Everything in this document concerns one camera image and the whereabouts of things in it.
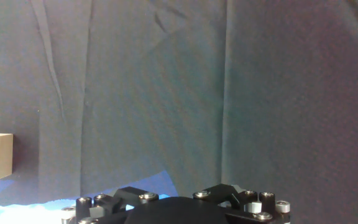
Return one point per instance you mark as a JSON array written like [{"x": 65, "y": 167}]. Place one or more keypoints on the black cloth with blue print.
[{"x": 179, "y": 77}]

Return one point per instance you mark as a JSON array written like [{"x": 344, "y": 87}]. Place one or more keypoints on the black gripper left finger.
[{"x": 84, "y": 208}]

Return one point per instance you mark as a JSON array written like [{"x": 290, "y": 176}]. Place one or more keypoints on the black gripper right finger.
[{"x": 266, "y": 202}]

